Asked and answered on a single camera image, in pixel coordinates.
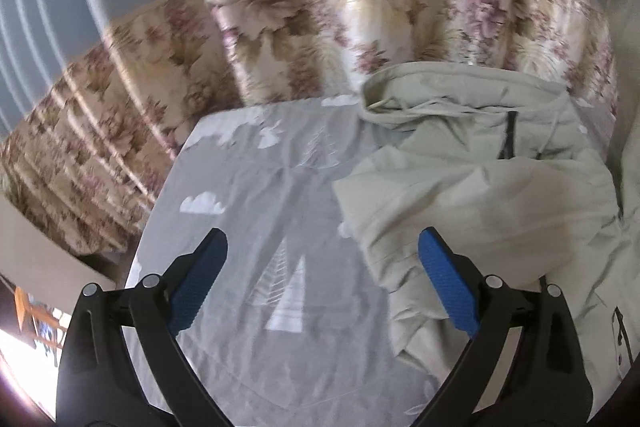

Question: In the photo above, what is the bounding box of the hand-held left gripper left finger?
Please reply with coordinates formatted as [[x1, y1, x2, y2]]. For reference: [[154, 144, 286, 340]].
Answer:
[[56, 228, 236, 427]]

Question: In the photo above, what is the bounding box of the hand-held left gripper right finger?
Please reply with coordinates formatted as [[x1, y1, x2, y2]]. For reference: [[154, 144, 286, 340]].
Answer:
[[412, 227, 596, 427]]

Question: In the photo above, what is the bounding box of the light grey-green jacket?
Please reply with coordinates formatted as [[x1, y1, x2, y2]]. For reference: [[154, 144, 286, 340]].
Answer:
[[332, 62, 640, 383]]

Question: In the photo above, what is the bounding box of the grey printed bed sheet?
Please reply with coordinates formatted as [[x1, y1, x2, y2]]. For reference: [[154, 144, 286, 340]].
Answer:
[[125, 94, 608, 427]]

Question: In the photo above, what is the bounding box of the beige board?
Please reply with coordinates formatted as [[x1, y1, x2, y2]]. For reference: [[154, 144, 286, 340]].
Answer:
[[0, 196, 117, 293]]

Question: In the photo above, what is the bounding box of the blue curtain with floral border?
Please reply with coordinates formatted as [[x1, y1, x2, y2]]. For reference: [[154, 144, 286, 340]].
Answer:
[[0, 0, 623, 258]]

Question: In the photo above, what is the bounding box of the orange wooden frame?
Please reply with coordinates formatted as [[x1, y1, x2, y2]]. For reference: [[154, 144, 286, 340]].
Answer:
[[14, 286, 68, 355]]

